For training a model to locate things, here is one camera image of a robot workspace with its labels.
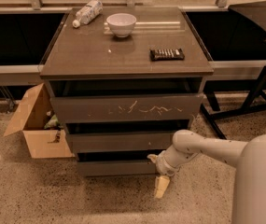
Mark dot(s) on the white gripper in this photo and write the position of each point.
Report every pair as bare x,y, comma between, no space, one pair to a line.
162,165

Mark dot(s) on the grey bottom drawer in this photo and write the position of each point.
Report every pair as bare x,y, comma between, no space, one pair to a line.
134,162

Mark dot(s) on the grey drawer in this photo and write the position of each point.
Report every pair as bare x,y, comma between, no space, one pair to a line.
147,99
134,162
123,136

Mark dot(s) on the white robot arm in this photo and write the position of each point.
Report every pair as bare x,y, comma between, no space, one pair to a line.
248,158

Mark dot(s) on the grey middle drawer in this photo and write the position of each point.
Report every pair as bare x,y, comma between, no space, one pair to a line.
123,136

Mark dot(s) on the grey drawer cabinet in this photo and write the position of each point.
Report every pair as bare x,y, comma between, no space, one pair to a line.
92,52

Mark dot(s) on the grey top drawer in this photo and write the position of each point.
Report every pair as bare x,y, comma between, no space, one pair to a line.
147,99

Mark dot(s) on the open cardboard box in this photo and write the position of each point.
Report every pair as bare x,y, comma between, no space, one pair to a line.
30,118

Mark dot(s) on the green trash in box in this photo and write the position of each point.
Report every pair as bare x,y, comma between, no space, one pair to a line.
53,122

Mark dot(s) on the dark chocolate bar wrapper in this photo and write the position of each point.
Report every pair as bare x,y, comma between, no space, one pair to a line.
166,54

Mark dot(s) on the white bowl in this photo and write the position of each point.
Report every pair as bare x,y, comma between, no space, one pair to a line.
121,24

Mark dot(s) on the clear plastic water bottle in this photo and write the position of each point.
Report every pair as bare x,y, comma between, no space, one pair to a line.
88,13

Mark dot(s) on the black rolling side table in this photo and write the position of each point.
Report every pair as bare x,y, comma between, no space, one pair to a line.
255,100

